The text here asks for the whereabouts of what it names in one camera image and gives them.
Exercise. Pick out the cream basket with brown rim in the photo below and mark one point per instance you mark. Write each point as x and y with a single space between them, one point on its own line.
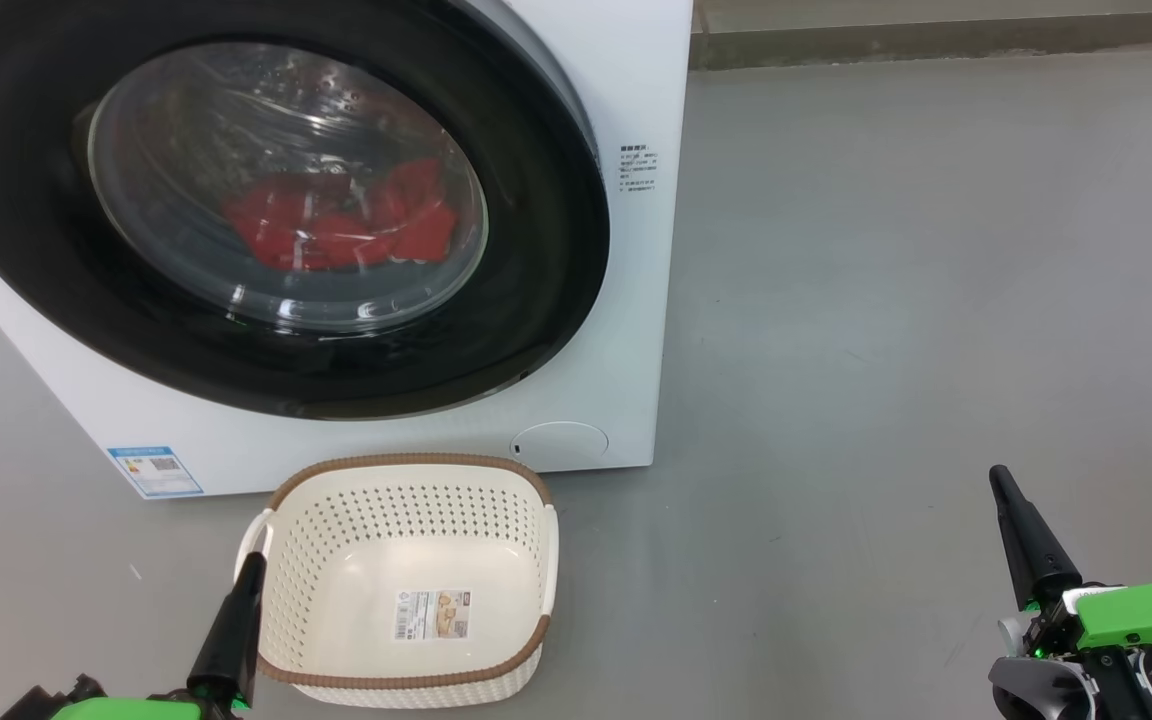
406 560

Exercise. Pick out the paper product label sticker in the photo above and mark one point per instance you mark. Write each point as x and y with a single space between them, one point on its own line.
432 615

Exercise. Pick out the black round glass washer door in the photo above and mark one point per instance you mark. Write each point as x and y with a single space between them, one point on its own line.
536 250

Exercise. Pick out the round white filter cover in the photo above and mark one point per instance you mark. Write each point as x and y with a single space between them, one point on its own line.
561 446

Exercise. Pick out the blue energy label sticker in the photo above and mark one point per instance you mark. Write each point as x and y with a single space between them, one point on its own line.
156 472

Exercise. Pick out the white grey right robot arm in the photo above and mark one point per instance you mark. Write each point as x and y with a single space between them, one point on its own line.
1036 690

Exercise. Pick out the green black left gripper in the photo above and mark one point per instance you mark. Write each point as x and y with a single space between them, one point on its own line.
126 710

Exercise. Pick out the grey wall baseboard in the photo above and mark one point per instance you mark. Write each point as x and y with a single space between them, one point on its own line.
936 42

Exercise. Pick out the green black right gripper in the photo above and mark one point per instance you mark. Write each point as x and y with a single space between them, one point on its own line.
1146 615

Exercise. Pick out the white front-load washing machine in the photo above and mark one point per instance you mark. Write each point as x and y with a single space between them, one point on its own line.
586 400

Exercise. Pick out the red and white garment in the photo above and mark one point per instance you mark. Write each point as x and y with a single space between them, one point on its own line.
336 230

